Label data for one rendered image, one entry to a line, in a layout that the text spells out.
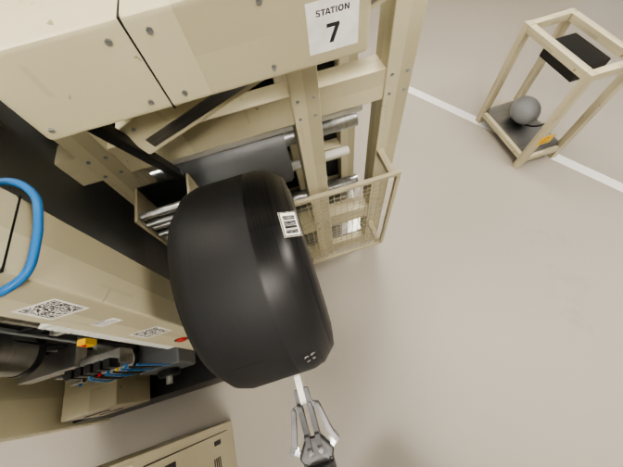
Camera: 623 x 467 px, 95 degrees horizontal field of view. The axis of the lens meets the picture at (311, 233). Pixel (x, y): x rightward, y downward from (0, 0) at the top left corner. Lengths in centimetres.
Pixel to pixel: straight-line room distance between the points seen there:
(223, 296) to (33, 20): 51
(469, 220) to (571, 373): 108
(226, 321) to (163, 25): 50
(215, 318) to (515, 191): 246
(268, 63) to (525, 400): 209
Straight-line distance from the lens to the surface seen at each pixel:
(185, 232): 66
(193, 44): 57
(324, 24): 59
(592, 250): 272
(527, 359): 225
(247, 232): 60
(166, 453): 146
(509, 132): 290
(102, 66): 60
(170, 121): 82
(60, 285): 62
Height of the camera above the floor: 197
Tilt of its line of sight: 63 degrees down
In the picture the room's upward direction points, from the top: 13 degrees counter-clockwise
